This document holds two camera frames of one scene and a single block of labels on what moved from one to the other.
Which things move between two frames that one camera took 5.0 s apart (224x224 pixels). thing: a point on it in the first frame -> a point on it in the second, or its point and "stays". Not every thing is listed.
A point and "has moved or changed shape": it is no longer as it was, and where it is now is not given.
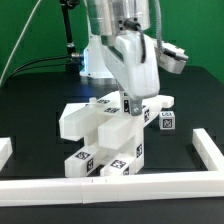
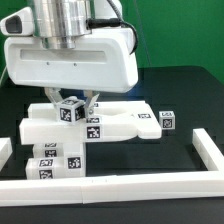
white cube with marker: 118,166 -> 46,168
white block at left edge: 6,150 stays
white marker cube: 81,163 -> 48,150
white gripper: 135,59 -> 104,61
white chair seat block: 114,135 -> 74,159
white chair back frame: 79,120 has moved or changed shape
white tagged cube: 167,120 stays
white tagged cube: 126,103 -> 71,110
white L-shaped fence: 189,184 stays
